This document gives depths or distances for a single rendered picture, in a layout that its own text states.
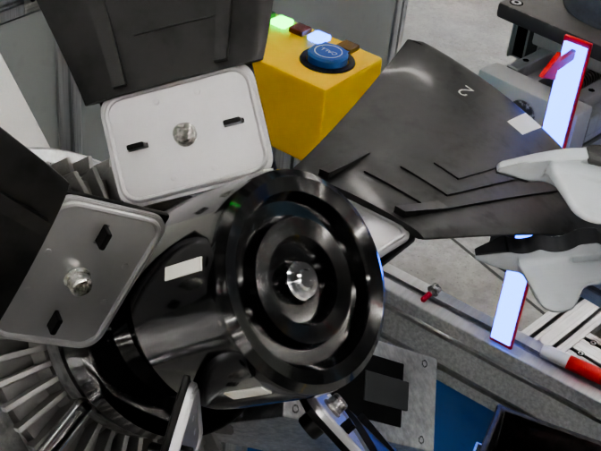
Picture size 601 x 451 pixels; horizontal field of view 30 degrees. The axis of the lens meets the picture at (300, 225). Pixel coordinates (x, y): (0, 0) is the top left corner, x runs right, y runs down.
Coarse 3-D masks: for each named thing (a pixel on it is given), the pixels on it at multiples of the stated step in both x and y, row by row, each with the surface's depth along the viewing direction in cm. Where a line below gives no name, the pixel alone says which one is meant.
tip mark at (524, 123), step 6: (522, 114) 86; (510, 120) 85; (516, 120) 85; (522, 120) 86; (528, 120) 86; (516, 126) 85; (522, 126) 85; (528, 126) 85; (534, 126) 86; (540, 126) 86; (522, 132) 84
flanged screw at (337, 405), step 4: (332, 396) 66; (336, 396) 65; (340, 396) 65; (324, 400) 66; (328, 400) 65; (332, 400) 65; (336, 400) 65; (340, 400) 65; (328, 404) 65; (332, 404) 65; (336, 404) 65; (340, 404) 65; (344, 404) 65; (332, 408) 65; (336, 408) 65; (340, 408) 65; (344, 408) 65; (332, 412) 65; (336, 412) 65; (340, 412) 65; (336, 416) 65
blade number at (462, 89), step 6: (456, 84) 86; (462, 84) 86; (468, 84) 86; (450, 90) 85; (456, 90) 85; (462, 90) 86; (468, 90) 86; (474, 90) 86; (456, 96) 85; (462, 96) 85; (468, 96) 85; (474, 96) 86; (468, 102) 85
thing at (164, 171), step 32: (128, 96) 63; (160, 96) 63; (192, 96) 63; (224, 96) 62; (256, 96) 62; (128, 128) 63; (160, 128) 63; (224, 128) 62; (256, 128) 62; (128, 160) 63; (160, 160) 63; (192, 160) 63; (224, 160) 62; (256, 160) 62; (128, 192) 63; (160, 192) 63; (192, 192) 63
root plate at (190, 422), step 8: (192, 384) 56; (192, 392) 55; (184, 400) 55; (192, 400) 55; (184, 408) 55; (192, 408) 57; (200, 408) 59; (184, 416) 55; (192, 416) 58; (200, 416) 60; (176, 424) 54; (184, 424) 55; (192, 424) 58; (200, 424) 61; (176, 432) 54; (184, 432) 54; (192, 432) 59; (200, 432) 62; (176, 440) 54; (184, 440) 57; (192, 440) 60; (200, 440) 63; (176, 448) 54
